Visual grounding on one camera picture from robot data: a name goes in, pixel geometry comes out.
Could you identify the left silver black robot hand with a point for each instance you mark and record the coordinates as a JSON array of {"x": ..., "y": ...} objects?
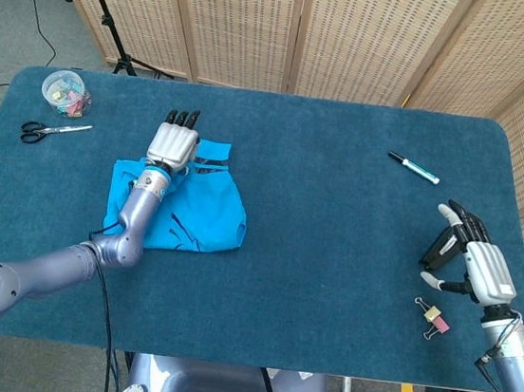
[{"x": 172, "y": 144}]

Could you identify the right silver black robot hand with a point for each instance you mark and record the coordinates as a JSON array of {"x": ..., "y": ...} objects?
[{"x": 489, "y": 272}]

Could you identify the blue Carolina Panthers T-shirt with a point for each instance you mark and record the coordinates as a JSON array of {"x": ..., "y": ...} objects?
[{"x": 212, "y": 209}]

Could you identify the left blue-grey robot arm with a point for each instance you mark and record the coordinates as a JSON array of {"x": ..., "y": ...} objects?
[{"x": 42, "y": 269}]

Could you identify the black stapler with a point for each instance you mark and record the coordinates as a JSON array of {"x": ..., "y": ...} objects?
[{"x": 439, "y": 253}]

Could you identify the pink binder clip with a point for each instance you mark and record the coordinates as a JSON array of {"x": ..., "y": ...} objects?
[{"x": 441, "y": 324}]

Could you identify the clear jar of binder clips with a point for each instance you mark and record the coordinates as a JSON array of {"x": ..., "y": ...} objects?
[{"x": 64, "y": 90}]

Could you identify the white marker with black cap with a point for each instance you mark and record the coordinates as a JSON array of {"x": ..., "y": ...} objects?
[{"x": 413, "y": 168}]

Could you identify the black tripod stand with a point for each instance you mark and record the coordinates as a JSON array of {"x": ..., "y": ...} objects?
[{"x": 103, "y": 19}]

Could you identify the blue carpet table cover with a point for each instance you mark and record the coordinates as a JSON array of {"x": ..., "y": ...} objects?
[{"x": 310, "y": 235}]

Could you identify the blue-grey robot torso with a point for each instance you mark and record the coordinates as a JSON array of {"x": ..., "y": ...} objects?
[{"x": 219, "y": 391}]

